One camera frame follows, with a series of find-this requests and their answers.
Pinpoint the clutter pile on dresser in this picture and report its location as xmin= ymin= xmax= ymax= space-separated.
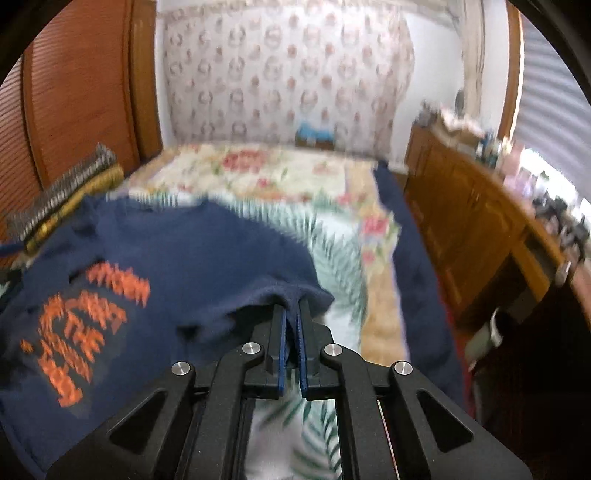
xmin=418 ymin=99 xmax=591 ymax=259

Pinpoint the stack of folded fabrics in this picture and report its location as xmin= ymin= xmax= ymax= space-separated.
xmin=4 ymin=144 xmax=116 ymax=241

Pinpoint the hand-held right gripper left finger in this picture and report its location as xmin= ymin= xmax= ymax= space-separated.
xmin=46 ymin=302 xmax=289 ymax=480

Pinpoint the wooden slatted wardrobe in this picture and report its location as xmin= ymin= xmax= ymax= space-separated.
xmin=0 ymin=0 xmax=163 ymax=241

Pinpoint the palm leaf printed blanket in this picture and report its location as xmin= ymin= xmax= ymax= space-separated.
xmin=203 ymin=196 xmax=370 ymax=480

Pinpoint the ring patterned headboard cover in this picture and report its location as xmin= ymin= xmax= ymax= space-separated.
xmin=157 ymin=0 xmax=416 ymax=155

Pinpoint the navy t-shirt orange print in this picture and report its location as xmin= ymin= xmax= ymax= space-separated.
xmin=0 ymin=195 xmax=335 ymax=476

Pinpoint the wooden dresser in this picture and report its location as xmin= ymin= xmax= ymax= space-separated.
xmin=404 ymin=124 xmax=591 ymax=324

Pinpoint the wooden window frame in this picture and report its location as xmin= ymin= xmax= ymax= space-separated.
xmin=501 ymin=0 xmax=525 ymax=139

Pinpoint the blue object on box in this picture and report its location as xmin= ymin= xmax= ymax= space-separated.
xmin=295 ymin=121 xmax=335 ymax=149

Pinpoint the mustard folded cloth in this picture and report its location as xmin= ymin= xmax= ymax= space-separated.
xmin=23 ymin=166 xmax=125 ymax=252

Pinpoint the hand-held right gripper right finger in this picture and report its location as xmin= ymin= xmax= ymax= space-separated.
xmin=295 ymin=300 xmax=532 ymax=480

